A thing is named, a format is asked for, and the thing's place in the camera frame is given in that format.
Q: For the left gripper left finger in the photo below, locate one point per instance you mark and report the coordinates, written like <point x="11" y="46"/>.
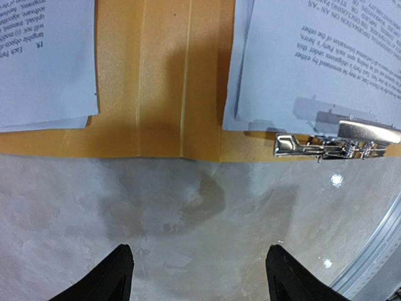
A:
<point x="111" y="279"/>

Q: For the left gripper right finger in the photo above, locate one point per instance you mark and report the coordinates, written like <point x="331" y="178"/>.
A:
<point x="288" y="279"/>

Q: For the printed paper sheet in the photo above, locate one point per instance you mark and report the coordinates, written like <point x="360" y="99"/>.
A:
<point x="242" y="18"/>
<point x="48" y="73"/>

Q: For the stack of printed papers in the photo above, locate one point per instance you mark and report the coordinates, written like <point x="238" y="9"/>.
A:
<point x="309" y="64"/>

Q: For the orange file folder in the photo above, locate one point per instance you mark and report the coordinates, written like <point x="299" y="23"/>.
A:
<point x="162" y="70"/>

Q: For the chrome side folder clip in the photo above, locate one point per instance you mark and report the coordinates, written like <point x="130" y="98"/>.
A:
<point x="354" y="140"/>

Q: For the aluminium front rail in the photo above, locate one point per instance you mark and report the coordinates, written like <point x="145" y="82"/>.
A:
<point x="375" y="272"/>

